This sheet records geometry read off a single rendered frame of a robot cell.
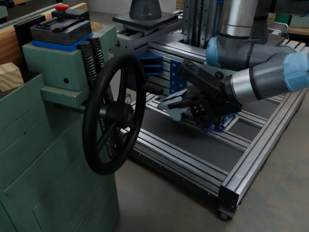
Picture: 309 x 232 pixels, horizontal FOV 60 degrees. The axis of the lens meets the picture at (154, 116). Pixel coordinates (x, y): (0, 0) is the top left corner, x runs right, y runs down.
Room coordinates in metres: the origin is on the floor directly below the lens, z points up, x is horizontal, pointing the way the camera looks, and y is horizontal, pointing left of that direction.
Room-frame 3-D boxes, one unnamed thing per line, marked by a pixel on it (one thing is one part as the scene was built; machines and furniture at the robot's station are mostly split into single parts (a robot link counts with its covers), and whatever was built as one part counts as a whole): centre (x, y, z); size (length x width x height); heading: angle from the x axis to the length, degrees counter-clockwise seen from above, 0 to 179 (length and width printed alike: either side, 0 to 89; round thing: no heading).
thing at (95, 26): (0.87, 0.22, 0.91); 0.10 x 0.07 x 0.02; 70
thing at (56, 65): (0.60, 0.21, 0.91); 0.15 x 0.14 x 0.09; 160
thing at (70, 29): (0.61, 0.20, 0.99); 0.13 x 0.11 x 0.06; 160
